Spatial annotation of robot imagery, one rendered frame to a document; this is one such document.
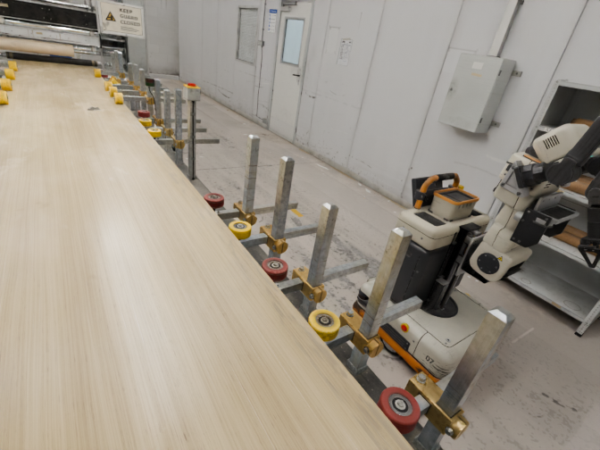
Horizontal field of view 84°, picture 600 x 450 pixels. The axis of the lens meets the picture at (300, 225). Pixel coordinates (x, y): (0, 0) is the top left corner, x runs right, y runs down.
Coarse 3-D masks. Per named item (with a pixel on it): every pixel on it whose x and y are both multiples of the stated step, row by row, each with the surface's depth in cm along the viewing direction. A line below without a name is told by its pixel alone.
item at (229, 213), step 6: (264, 204) 153; (270, 204) 154; (288, 204) 158; (294, 204) 160; (222, 210) 142; (228, 210) 143; (234, 210) 144; (258, 210) 149; (264, 210) 151; (270, 210) 153; (222, 216) 140; (228, 216) 142; (234, 216) 144
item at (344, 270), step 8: (344, 264) 123; (352, 264) 124; (360, 264) 124; (368, 264) 127; (328, 272) 117; (336, 272) 118; (344, 272) 120; (352, 272) 123; (288, 280) 110; (296, 280) 110; (328, 280) 117; (280, 288) 105; (288, 288) 107; (296, 288) 110
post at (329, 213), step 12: (324, 204) 96; (324, 216) 96; (336, 216) 97; (324, 228) 97; (324, 240) 99; (312, 252) 104; (324, 252) 102; (312, 264) 105; (324, 264) 105; (312, 276) 106; (312, 300) 110
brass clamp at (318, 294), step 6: (294, 270) 114; (306, 270) 115; (294, 276) 114; (300, 276) 111; (306, 276) 111; (306, 282) 109; (306, 288) 109; (312, 288) 106; (318, 288) 107; (306, 294) 109; (312, 294) 106; (318, 294) 106; (324, 294) 107; (318, 300) 107
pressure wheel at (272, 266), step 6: (270, 258) 103; (276, 258) 104; (264, 264) 100; (270, 264) 101; (276, 264) 100; (282, 264) 102; (264, 270) 98; (270, 270) 98; (276, 270) 98; (282, 270) 99; (270, 276) 98; (276, 276) 98; (282, 276) 99
